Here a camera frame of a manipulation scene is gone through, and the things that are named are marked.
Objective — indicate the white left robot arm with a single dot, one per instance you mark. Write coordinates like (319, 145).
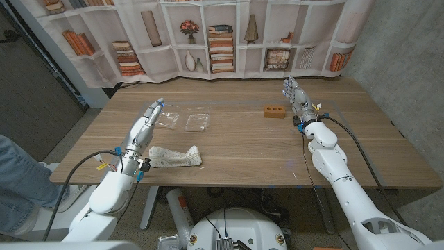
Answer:
(107, 198)

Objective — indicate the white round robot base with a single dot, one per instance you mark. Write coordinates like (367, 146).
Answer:
(236, 229)

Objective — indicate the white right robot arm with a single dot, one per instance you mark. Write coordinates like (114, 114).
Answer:
(347, 194)

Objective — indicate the white platform step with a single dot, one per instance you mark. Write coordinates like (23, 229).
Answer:
(52, 218)

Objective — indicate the brown brick block with holes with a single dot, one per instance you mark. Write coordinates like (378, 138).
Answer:
(274, 112)

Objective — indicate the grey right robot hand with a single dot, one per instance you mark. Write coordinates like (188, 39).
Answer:
(298, 99)

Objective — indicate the cream leaf-print pen bag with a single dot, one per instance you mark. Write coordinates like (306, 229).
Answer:
(173, 159)

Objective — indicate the clear plastic clamshell container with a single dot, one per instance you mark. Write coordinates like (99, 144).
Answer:
(196, 119)

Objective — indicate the printed bookshelf backdrop cloth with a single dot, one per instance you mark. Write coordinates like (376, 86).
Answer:
(239, 38)

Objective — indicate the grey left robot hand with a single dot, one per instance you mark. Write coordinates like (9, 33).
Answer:
(142, 132)

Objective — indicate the person in blue jeans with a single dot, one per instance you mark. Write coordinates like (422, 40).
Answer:
(24, 187)

